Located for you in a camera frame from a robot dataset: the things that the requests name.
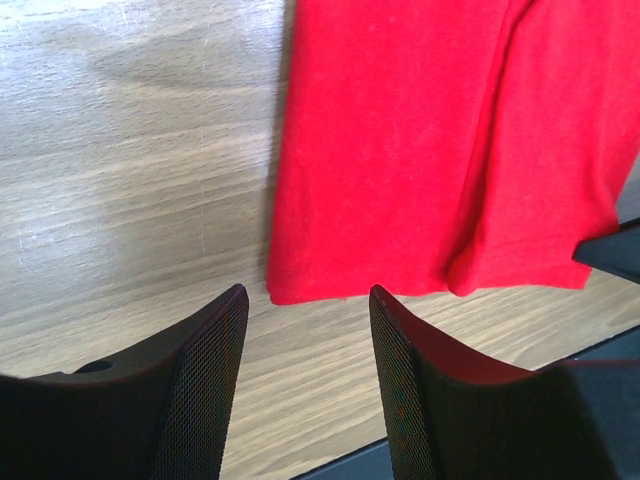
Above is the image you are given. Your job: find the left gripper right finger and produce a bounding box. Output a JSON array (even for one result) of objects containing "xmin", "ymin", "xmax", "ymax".
[{"xmin": 369, "ymin": 286, "xmax": 639, "ymax": 479}]

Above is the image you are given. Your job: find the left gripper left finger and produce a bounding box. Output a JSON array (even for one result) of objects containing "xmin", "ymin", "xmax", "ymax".
[{"xmin": 1, "ymin": 285, "xmax": 249, "ymax": 479}]

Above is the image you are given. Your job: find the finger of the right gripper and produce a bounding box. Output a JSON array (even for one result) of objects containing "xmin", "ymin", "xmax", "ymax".
[{"xmin": 573, "ymin": 218, "xmax": 640, "ymax": 281}]

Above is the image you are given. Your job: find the red t shirt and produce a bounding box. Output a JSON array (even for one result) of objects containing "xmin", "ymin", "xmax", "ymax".
[{"xmin": 266, "ymin": 1, "xmax": 639, "ymax": 305}]

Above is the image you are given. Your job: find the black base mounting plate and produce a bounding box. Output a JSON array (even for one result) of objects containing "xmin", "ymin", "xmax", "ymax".
[{"xmin": 309, "ymin": 322, "xmax": 639, "ymax": 479}]

